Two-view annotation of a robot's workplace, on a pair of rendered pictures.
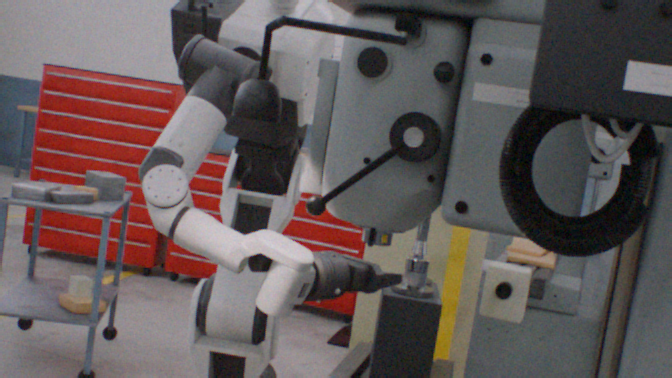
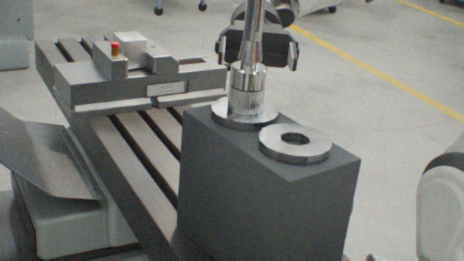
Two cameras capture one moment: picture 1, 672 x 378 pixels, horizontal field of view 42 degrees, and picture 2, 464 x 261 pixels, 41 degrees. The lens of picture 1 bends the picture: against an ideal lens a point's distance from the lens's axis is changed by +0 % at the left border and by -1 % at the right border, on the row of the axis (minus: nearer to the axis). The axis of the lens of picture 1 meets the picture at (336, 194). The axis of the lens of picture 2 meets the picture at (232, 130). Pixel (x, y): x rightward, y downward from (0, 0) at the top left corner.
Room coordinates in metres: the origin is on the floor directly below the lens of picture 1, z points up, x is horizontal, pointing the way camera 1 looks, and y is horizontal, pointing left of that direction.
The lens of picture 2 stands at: (2.31, -0.70, 1.47)
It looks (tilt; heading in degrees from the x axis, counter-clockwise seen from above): 25 degrees down; 138
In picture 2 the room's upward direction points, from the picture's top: 6 degrees clockwise
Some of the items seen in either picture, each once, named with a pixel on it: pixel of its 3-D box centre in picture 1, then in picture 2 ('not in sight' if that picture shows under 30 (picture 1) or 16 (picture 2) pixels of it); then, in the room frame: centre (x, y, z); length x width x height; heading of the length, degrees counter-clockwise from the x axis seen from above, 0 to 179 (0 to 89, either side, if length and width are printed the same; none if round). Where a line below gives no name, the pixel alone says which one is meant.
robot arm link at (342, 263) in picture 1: (338, 275); (256, 38); (1.59, -0.03, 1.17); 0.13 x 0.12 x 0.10; 49
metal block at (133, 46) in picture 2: not in sight; (130, 49); (1.24, -0.05, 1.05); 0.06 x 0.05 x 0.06; 169
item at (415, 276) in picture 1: (415, 274); (246, 91); (1.75, -0.19, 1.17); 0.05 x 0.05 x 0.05
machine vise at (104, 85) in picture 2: not in sight; (143, 72); (1.25, -0.02, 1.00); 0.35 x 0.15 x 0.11; 79
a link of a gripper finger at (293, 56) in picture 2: not in sight; (294, 58); (1.70, -0.04, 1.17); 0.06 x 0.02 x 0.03; 139
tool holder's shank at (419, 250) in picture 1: (422, 231); (254, 23); (1.75, -0.19, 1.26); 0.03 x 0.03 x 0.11
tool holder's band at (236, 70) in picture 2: (417, 260); (249, 69); (1.75, -0.19, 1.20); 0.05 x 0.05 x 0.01
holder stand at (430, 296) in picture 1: (404, 328); (260, 190); (1.80, -0.19, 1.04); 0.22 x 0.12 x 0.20; 177
